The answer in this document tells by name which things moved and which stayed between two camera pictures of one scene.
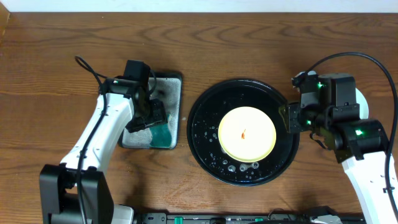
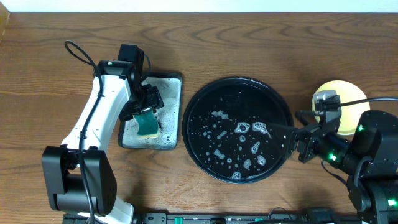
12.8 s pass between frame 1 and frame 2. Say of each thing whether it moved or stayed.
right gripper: moved
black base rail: stayed
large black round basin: stayed
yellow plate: moved
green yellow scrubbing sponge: moved
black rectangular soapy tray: stayed
